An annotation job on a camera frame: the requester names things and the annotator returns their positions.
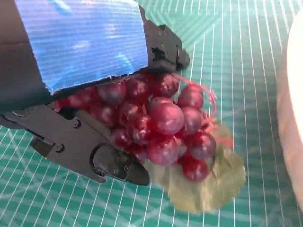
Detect white square plate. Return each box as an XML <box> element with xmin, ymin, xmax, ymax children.
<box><xmin>276</xmin><ymin>11</ymin><xmax>303</xmax><ymax>210</ymax></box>

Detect green cutting mat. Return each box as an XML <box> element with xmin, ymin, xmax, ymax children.
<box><xmin>0</xmin><ymin>0</ymin><xmax>303</xmax><ymax>227</ymax></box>

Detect red toy grape bunch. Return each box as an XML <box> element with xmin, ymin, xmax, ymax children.
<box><xmin>55</xmin><ymin>72</ymin><xmax>247</xmax><ymax>213</ymax></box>

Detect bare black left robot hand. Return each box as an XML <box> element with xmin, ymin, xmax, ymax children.
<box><xmin>0</xmin><ymin>0</ymin><xmax>191</xmax><ymax>187</ymax></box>

